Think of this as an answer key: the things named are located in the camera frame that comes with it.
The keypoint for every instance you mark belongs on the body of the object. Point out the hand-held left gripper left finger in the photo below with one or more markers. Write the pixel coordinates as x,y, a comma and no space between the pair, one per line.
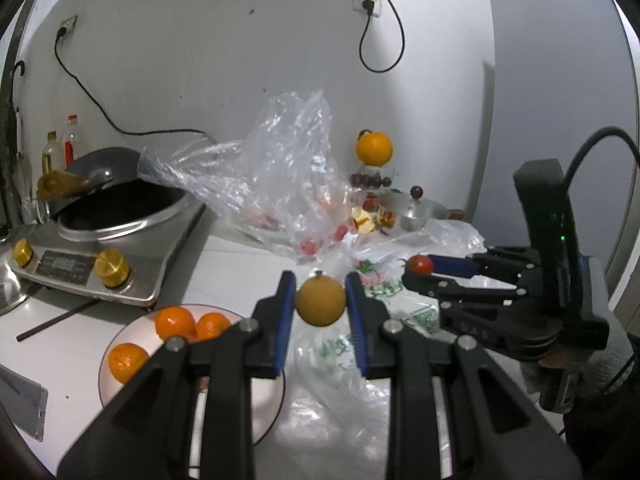
286,310

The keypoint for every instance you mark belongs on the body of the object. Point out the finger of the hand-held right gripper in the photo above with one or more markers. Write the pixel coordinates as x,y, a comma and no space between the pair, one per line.
450,266
425,287

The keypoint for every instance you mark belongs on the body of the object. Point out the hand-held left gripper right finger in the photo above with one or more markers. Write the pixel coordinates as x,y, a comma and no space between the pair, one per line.
356,320

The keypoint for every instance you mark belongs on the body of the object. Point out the red cherry tomato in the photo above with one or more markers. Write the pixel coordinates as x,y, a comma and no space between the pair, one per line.
420,264
341,232
309,247

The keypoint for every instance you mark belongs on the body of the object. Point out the small yellow-green fruit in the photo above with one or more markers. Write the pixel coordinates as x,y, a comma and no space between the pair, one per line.
320,302

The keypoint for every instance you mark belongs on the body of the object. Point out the green printed plastic bag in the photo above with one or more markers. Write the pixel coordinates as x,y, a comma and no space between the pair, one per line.
325,355

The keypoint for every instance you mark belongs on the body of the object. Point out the small mandarin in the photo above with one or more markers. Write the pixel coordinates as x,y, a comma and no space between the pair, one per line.
212,326
127,361
175,322

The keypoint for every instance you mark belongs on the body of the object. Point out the white plate with black rim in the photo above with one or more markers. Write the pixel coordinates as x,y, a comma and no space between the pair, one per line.
267,400

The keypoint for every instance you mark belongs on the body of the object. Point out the person's right forearm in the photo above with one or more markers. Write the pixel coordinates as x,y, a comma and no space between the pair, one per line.
617,350

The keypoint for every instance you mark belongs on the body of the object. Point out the person's right hand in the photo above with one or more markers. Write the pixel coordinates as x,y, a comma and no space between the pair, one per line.
557,358

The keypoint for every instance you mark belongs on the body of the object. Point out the steel pot with lid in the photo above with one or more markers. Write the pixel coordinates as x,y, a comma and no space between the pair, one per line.
417,208

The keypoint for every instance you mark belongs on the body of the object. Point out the orange peel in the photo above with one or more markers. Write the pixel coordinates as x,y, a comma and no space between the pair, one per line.
362,220

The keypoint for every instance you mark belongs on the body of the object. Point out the large orange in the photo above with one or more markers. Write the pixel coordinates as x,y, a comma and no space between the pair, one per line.
374,148

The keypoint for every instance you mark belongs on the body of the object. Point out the crumpled clear plastic bag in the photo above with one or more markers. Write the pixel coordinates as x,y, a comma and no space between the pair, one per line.
280,170

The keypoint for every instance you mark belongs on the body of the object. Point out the grey door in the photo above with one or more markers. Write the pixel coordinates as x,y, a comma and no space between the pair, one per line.
550,85

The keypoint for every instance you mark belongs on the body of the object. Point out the black wok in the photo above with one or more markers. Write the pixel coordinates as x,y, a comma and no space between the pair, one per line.
75,262

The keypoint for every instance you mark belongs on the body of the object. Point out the brown chopstick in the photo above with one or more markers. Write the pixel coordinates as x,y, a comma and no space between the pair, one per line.
55,321

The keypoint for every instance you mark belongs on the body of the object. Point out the red-capped bottle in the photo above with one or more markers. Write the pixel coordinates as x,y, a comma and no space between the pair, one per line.
71,146

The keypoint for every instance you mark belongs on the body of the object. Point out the steel bowl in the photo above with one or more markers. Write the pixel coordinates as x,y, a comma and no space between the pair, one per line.
7,285

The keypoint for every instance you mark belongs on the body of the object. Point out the smartphone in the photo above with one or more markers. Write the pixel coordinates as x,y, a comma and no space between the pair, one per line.
20,400

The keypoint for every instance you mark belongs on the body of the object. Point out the cooking oil bottle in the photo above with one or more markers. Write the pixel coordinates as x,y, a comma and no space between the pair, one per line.
50,156

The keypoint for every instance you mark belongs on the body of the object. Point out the black umbrella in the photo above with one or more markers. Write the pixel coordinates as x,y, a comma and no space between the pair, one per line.
12,135

